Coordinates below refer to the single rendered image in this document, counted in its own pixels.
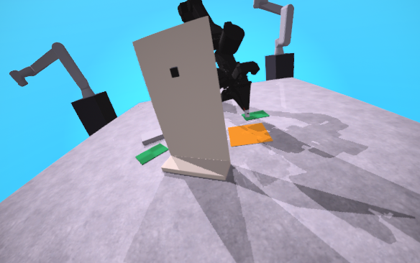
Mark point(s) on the green flat square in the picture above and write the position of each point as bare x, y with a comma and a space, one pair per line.
256, 115

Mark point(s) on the green flat rectangular plate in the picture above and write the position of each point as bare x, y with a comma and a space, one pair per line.
151, 153

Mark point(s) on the orange square mat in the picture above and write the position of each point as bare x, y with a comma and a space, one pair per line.
248, 134

